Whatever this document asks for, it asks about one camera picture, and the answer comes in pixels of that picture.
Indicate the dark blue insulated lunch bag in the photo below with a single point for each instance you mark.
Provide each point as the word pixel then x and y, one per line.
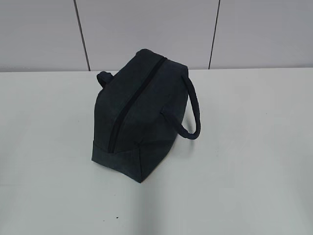
pixel 140 111

